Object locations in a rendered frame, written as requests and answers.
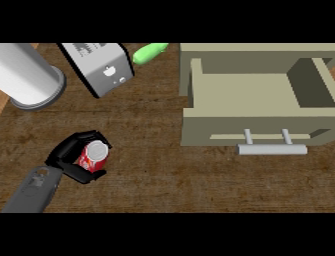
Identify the green vegetable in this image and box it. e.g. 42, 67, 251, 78
132, 43, 170, 65

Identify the white cylindrical container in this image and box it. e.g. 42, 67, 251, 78
0, 43, 68, 112

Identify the red soda can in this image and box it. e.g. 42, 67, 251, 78
76, 140, 111, 174

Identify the beige open drawer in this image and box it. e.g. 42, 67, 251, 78
180, 57, 335, 147

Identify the grey box appliance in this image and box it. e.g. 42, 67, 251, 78
56, 43, 136, 99

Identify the beige drawer cabinet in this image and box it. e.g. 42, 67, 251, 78
177, 43, 335, 98

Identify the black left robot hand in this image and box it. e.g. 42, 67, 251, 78
43, 130, 114, 185

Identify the grey drawer handle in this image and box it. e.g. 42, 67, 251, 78
237, 128, 309, 156

